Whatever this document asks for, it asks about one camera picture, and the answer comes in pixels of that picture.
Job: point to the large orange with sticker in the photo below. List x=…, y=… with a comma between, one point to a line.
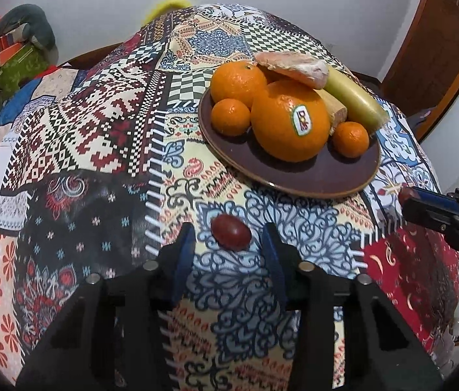
x=278, y=126

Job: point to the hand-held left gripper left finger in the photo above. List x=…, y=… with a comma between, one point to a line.
x=183, y=264

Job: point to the yellow fluffy object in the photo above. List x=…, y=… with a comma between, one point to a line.
x=166, y=6

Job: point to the small mandarin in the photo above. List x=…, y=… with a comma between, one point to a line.
x=350, y=139
x=230, y=117

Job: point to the bread roll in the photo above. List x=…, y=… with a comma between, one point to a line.
x=294, y=69

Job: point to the medium mandarin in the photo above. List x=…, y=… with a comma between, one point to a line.
x=235, y=81

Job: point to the wooden door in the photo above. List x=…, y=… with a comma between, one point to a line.
x=437, y=40

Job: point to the brown round plate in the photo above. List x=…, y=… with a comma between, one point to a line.
x=315, y=175

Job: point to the orange box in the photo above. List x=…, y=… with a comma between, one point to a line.
x=9, y=52

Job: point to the blue cloth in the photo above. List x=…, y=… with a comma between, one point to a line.
x=9, y=106

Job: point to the dark red jujube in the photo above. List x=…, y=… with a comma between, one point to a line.
x=231, y=232
x=405, y=194

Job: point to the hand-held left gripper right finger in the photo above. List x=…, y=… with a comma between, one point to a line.
x=274, y=264

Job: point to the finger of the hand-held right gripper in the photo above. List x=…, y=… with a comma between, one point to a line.
x=433, y=197
x=424, y=211

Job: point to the patchwork printed tablecloth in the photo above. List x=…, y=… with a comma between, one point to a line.
x=91, y=171

